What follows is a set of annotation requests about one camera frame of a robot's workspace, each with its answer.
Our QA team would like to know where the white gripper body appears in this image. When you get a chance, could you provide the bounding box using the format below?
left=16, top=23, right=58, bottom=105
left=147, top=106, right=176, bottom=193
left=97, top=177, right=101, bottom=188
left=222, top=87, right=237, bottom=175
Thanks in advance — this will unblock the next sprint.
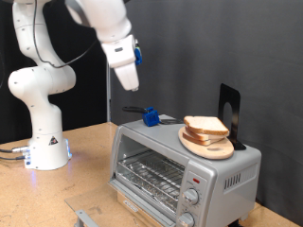
left=101, top=33, right=141, bottom=93

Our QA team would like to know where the slotted spatula with blue block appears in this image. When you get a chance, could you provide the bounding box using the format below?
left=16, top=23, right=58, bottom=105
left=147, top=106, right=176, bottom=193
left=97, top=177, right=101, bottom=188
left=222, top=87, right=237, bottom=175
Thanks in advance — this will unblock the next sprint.
left=122, top=106, right=185, bottom=128

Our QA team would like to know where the glass oven door with handle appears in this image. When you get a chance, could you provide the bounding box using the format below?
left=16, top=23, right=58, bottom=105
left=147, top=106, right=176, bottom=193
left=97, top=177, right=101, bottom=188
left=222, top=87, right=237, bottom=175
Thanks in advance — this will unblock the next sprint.
left=64, top=181, right=178, bottom=227

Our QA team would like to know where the silver toaster oven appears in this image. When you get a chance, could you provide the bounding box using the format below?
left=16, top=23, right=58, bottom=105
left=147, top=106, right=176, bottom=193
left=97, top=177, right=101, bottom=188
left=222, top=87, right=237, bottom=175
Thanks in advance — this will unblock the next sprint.
left=108, top=113, right=263, bottom=227

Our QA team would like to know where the silver oven knob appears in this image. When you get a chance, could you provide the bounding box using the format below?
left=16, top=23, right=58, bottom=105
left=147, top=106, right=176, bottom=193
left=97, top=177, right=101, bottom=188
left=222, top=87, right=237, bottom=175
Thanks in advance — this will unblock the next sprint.
left=177, top=212, right=196, bottom=227
left=183, top=188, right=201, bottom=206

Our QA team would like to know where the grey metal pole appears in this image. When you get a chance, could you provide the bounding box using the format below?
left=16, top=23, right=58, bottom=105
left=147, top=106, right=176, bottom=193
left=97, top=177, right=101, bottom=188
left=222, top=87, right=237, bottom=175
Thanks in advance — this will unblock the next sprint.
left=105, top=61, right=113, bottom=123

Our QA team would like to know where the black metal bookend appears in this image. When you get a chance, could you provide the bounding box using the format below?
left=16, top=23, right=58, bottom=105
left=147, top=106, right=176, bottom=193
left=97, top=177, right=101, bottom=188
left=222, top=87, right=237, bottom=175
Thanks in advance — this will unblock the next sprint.
left=218, top=83, right=247, bottom=151

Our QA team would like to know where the round wooden cutting board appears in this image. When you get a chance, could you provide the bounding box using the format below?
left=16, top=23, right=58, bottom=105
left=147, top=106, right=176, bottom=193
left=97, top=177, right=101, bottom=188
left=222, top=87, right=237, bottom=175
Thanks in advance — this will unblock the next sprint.
left=178, top=126, right=235, bottom=161

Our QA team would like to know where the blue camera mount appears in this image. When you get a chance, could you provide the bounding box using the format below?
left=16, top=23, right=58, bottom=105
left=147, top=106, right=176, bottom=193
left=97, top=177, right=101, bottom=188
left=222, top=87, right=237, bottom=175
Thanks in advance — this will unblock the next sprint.
left=134, top=46, right=144, bottom=66

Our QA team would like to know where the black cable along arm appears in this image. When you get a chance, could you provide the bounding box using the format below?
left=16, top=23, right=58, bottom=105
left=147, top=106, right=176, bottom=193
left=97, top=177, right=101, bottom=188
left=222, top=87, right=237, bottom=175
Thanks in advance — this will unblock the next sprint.
left=31, top=0, right=99, bottom=69

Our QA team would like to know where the wire oven rack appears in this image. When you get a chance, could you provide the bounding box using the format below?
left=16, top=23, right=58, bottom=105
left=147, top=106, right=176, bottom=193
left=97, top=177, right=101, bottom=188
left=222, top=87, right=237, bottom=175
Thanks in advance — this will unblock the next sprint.
left=116, top=149, right=186, bottom=213

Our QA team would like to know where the cable with silver connector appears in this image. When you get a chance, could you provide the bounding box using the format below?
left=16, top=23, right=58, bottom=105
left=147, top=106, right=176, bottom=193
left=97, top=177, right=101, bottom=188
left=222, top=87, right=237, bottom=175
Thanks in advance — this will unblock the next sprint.
left=0, top=146, right=31, bottom=154

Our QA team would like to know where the black base cable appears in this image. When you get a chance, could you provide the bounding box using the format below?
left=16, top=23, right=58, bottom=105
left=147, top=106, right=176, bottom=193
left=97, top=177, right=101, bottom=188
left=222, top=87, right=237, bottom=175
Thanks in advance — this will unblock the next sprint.
left=0, top=155, right=27, bottom=162

